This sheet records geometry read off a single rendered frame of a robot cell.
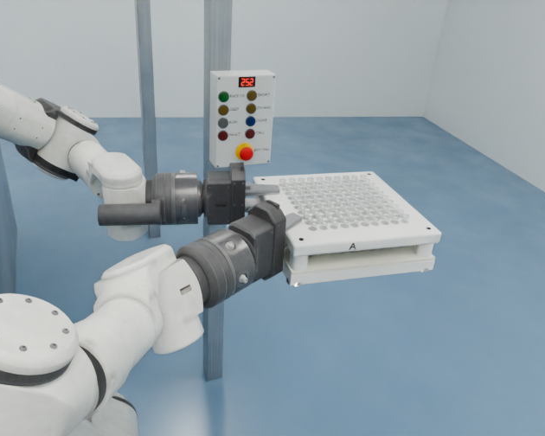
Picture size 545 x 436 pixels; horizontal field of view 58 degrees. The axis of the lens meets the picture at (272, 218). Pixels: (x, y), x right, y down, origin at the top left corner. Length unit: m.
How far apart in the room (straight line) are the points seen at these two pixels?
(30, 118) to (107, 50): 3.77
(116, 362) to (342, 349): 1.77
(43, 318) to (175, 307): 0.23
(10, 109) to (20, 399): 0.69
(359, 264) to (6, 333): 0.53
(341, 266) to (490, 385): 1.54
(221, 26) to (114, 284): 0.96
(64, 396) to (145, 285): 0.18
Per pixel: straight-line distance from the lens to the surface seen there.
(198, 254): 0.63
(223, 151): 1.41
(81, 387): 0.41
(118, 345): 0.46
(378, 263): 0.79
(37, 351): 0.37
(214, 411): 1.90
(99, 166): 0.85
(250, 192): 0.84
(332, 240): 0.73
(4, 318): 0.39
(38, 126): 1.03
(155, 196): 0.81
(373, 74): 5.27
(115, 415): 1.05
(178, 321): 0.60
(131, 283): 0.54
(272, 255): 0.72
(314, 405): 1.94
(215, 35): 1.39
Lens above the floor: 1.45
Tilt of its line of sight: 28 degrees down
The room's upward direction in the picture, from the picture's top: 4 degrees clockwise
